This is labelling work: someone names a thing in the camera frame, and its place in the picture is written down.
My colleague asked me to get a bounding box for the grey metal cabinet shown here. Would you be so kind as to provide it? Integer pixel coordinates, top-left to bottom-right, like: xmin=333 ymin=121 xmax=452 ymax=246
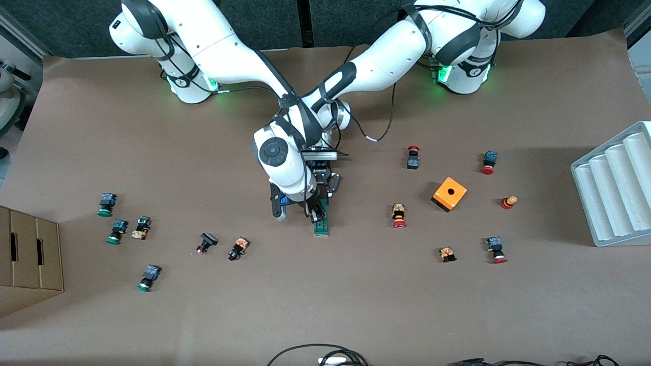
xmin=623 ymin=10 xmax=651 ymax=92

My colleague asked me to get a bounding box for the black cable loop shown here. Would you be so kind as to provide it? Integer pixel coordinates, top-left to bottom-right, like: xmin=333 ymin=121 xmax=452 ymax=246
xmin=267 ymin=344 xmax=370 ymax=366

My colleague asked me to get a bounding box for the black vertical frame post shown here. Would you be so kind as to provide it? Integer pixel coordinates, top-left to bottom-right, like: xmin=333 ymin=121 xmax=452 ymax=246
xmin=299 ymin=0 xmax=312 ymax=47

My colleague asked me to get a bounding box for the black mushroom button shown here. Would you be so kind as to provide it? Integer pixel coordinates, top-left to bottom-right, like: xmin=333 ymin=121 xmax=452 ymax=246
xmin=196 ymin=232 xmax=219 ymax=255

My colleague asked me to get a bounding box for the orange push button enclosure box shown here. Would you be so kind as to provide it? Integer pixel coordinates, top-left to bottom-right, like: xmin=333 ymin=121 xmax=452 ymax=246
xmin=431 ymin=176 xmax=468 ymax=213

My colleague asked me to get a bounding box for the brown cardboard box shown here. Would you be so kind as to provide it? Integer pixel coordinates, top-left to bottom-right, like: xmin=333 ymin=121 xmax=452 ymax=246
xmin=0 ymin=205 xmax=65 ymax=319

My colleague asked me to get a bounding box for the white rounded device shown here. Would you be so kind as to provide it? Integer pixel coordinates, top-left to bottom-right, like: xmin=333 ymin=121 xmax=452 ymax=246
xmin=0 ymin=58 xmax=28 ymax=135

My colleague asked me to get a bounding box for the grey ridged plastic tray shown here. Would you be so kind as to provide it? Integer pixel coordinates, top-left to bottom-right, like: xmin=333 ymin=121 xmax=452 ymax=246
xmin=571 ymin=121 xmax=651 ymax=248

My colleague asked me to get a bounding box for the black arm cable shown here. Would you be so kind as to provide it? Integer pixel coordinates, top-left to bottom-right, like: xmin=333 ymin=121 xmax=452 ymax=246
xmin=163 ymin=30 xmax=285 ymax=110
xmin=346 ymin=48 xmax=399 ymax=143

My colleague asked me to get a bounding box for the black selector switch orange block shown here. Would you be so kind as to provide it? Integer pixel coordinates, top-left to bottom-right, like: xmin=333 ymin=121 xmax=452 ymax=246
xmin=228 ymin=237 xmax=250 ymax=262
xmin=131 ymin=216 xmax=152 ymax=240

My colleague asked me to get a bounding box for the green load switch white handle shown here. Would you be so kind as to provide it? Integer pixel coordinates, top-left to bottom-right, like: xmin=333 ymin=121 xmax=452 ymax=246
xmin=313 ymin=202 xmax=330 ymax=237

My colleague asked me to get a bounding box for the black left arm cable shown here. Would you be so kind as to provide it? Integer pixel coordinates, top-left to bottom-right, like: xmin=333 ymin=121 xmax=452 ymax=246
xmin=346 ymin=48 xmax=399 ymax=143

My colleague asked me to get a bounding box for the green mushroom pushbutton switch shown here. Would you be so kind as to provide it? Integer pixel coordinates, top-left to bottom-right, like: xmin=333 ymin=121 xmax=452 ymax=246
xmin=98 ymin=193 xmax=118 ymax=218
xmin=137 ymin=264 xmax=162 ymax=292
xmin=106 ymin=220 xmax=129 ymax=245

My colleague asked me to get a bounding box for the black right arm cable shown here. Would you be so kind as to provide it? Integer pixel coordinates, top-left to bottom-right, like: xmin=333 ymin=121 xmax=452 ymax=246
xmin=163 ymin=30 xmax=285 ymax=110

